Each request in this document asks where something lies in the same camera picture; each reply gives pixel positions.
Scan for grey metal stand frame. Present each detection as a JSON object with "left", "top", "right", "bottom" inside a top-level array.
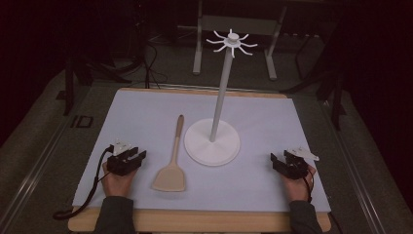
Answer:
[{"left": 192, "top": 0, "right": 288, "bottom": 82}]

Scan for black floor cables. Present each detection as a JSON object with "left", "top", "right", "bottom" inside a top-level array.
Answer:
[{"left": 141, "top": 41, "right": 169, "bottom": 90}]

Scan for beige spatula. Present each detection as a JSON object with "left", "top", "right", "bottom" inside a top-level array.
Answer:
[{"left": 151, "top": 114, "right": 187, "bottom": 193}]

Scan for person's left hand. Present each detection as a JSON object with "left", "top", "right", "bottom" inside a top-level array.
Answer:
[{"left": 101, "top": 161, "right": 138, "bottom": 198}]

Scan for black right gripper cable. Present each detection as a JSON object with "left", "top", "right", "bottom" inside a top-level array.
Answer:
[{"left": 303, "top": 167, "right": 317, "bottom": 204}]

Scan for person's right hand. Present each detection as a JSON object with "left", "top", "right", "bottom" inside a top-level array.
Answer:
[{"left": 280, "top": 164, "right": 318, "bottom": 204}]

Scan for white hook rack stand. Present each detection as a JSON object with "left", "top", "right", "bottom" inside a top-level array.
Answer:
[{"left": 183, "top": 28, "right": 259, "bottom": 168}]

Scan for white table mat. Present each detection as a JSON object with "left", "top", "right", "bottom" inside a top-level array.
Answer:
[{"left": 71, "top": 89, "right": 332, "bottom": 215}]

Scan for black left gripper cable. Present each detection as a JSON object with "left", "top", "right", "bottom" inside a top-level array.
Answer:
[{"left": 53, "top": 145, "right": 115, "bottom": 221}]

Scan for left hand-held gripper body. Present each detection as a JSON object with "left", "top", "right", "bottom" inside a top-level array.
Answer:
[{"left": 106, "top": 138, "right": 141, "bottom": 177}]

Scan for black floor stand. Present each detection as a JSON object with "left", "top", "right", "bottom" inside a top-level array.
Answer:
[
  {"left": 62, "top": 48, "right": 132, "bottom": 117},
  {"left": 281, "top": 33, "right": 347, "bottom": 132}
]

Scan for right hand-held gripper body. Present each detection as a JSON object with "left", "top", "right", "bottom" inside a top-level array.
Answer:
[{"left": 280, "top": 146, "right": 320, "bottom": 180}]

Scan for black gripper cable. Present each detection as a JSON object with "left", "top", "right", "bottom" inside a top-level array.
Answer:
[
  {"left": 53, "top": 145, "right": 115, "bottom": 221},
  {"left": 303, "top": 167, "right": 317, "bottom": 204}
]

